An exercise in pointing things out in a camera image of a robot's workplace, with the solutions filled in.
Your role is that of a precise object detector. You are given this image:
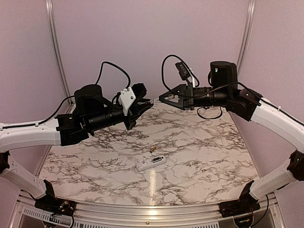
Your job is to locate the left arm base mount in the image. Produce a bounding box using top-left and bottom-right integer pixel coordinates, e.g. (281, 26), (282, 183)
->
(35, 198), (76, 216)

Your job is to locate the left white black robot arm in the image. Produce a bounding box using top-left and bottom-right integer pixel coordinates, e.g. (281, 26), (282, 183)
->
(0, 83), (153, 211)

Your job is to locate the white remote control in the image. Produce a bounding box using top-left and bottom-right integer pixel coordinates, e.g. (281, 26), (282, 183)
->
(135, 155), (167, 172)

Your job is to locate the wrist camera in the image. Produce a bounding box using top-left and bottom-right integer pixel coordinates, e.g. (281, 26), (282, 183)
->
(175, 62), (200, 87)
(118, 83), (147, 116)

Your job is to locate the left black camera cable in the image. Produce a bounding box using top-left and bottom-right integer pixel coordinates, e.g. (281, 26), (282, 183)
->
(35, 61), (131, 124)

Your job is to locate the aluminium frame post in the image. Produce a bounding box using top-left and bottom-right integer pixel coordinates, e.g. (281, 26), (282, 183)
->
(45, 0), (71, 97)
(237, 0), (256, 73)

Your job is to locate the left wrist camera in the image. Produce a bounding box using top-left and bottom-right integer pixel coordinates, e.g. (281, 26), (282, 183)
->
(118, 83), (147, 116)

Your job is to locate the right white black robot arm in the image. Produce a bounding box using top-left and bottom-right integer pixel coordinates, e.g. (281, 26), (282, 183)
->
(159, 61), (304, 213)

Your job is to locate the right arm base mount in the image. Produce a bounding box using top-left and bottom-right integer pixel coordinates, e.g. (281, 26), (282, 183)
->
(218, 199), (261, 218)

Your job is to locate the left aluminium frame post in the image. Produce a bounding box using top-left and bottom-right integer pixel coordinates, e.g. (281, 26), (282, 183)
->
(45, 0), (71, 97)

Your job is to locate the clear handle screwdriver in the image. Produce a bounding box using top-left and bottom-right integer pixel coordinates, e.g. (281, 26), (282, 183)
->
(150, 95), (175, 104)

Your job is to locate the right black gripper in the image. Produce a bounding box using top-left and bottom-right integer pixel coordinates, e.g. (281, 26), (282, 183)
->
(160, 81), (230, 110)

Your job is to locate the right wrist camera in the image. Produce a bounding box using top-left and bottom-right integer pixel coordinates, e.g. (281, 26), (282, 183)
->
(175, 62), (200, 87)

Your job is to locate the right black camera cable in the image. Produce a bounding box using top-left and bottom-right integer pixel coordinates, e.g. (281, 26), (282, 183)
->
(161, 55), (190, 92)

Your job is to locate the front aluminium frame rail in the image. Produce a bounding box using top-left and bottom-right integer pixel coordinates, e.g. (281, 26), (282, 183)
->
(9, 190), (285, 228)

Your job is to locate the right aluminium frame post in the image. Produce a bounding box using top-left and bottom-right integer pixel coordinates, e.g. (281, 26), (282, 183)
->
(237, 0), (256, 73)

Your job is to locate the black camera cable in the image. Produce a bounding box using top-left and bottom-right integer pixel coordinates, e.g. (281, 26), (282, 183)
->
(161, 55), (190, 92)
(35, 61), (131, 124)

